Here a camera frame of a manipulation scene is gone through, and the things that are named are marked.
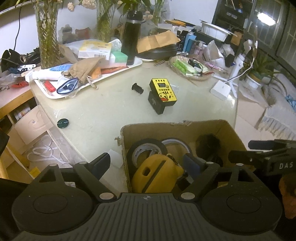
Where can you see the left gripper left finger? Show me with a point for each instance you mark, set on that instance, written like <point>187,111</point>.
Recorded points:
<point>99,166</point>

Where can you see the white plastic bag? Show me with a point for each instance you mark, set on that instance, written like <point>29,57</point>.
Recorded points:
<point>213,55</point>

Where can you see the white phone gimbal tripod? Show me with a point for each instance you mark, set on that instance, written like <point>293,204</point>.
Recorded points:
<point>249,45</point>

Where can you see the small round green lid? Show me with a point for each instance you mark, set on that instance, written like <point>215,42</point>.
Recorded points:
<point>63,123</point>

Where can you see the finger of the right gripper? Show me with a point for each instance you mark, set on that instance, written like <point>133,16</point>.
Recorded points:
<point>271,144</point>
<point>257,158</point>

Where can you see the white power bank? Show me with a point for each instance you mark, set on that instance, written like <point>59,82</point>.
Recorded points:
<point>221,90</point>

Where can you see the black cylindrical lens piece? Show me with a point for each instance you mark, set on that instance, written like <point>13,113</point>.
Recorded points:
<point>137,88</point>

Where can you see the black zip case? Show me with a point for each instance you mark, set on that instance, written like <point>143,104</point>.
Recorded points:
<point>159,53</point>

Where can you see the white serving tray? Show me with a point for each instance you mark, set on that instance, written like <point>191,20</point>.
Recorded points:
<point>66,80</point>

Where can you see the yellow duck tape measure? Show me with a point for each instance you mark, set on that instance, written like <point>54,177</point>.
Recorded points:
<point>157,174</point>

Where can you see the beige drawstring pouch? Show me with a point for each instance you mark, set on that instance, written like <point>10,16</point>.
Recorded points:
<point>82,68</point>

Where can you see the white plastic bowl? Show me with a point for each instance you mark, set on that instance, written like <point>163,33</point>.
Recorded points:
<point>215,31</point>

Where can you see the yellow duck adapter box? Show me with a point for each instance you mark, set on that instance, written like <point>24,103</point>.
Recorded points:
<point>163,90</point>

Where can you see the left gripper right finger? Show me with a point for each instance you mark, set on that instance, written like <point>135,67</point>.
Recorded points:
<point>193,166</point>

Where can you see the brown paper envelope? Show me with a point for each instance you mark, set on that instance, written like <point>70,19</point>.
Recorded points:
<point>156,41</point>

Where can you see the cardboard box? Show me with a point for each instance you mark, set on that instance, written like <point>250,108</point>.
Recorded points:
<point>176,139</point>

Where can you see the small black box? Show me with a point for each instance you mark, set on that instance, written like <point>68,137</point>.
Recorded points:
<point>156,103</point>

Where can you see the pink bottle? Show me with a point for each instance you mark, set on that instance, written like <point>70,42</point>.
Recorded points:
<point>198,48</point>

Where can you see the glass vase with plants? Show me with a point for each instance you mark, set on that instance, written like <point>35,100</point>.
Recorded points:
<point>46,13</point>
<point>105,14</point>

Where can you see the black thermos bottle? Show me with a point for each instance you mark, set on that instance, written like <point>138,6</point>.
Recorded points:
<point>131,35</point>

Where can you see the glass snack plate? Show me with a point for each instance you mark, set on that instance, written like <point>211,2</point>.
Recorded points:
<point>200,72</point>

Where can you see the orange snack packet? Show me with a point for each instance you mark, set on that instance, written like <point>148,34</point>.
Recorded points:
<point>95,73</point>

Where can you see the left glass vase with plants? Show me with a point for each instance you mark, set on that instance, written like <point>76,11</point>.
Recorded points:
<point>46,13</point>

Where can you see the middle glass vase with plants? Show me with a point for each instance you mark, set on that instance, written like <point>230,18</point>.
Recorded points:
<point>105,14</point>

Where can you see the black tape roll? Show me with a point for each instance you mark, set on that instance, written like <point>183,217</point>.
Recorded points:
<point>148,146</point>

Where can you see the red envelope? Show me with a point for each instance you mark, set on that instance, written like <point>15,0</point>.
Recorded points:
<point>112,70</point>

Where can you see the green tissue pack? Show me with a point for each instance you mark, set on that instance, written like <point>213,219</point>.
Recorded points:
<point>118,59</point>

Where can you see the green wet wipes pack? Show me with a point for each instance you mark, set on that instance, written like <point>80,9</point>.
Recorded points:
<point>182,67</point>

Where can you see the yellow white medicine box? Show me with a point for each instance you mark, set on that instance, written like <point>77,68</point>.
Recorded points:
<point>94,48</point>

